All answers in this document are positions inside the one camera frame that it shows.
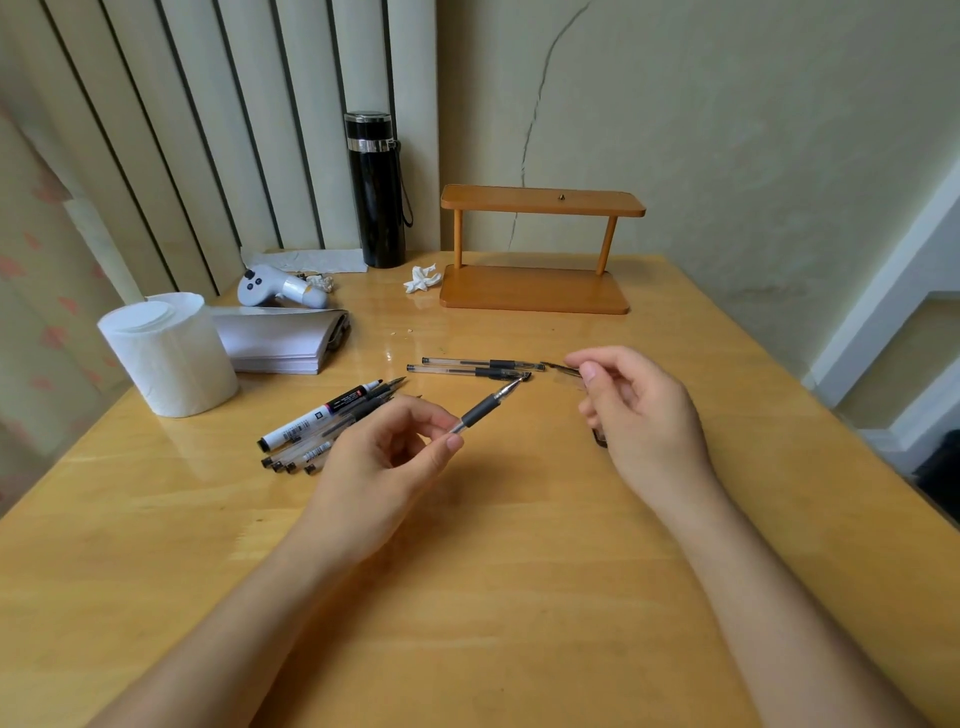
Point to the person's left hand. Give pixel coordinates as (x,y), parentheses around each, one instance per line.
(367,480)

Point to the person's right hand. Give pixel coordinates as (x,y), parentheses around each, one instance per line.
(652,427)

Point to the person's left thumb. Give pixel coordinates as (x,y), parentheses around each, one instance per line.
(439,457)

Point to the person's right thumb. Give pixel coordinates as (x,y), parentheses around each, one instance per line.
(600,377)

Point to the thin pen refill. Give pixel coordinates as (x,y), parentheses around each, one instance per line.
(561,368)

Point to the black grip gel pen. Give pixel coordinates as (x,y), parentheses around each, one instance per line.
(486,407)

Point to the person's left forearm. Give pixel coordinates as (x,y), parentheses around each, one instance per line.
(247,637)

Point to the person's right forearm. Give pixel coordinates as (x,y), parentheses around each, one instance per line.
(772,622)

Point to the clear gel pen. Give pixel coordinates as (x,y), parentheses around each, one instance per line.
(465,370)
(480,363)

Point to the clear pen black cap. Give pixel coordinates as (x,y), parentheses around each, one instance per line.
(315,465)
(300,457)

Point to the white marker pen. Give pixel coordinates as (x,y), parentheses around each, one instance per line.
(319,416)

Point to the wooden two-tier shelf stand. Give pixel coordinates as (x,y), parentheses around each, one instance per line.
(536,255)

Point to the crumpled white tissue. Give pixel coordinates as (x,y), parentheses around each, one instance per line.
(422,279)

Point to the stack of white paper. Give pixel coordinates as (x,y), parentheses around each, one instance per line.
(281,341)

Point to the small crumpled paper wad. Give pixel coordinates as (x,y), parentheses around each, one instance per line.
(321,282)

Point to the white paper sheet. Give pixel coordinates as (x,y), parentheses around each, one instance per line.
(315,260)

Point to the white handheld controller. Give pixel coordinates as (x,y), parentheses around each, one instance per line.
(277,289)

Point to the black thermos bottle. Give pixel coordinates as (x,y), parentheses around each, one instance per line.
(375,191)

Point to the white toilet paper roll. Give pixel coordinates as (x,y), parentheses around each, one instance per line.
(171,356)

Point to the beige vertical blinds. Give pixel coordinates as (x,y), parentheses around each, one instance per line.
(210,127)

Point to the pink floral curtain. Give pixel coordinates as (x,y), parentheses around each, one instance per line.
(45,300)

